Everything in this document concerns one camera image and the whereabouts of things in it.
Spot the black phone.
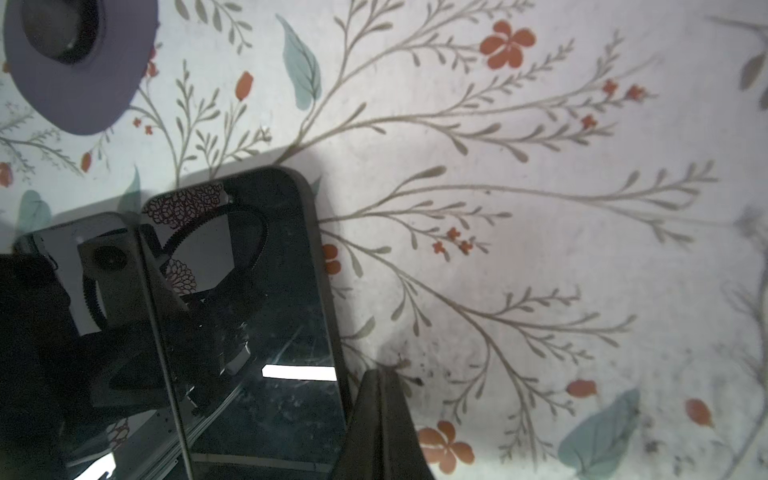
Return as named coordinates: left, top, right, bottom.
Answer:
left=143, top=167, right=352, bottom=479
left=1, top=213, right=187, bottom=479

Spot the purple round phone stand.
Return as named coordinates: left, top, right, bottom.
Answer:
left=2, top=0, right=159, bottom=136

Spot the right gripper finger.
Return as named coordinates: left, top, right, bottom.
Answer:
left=330, top=368, right=433, bottom=480

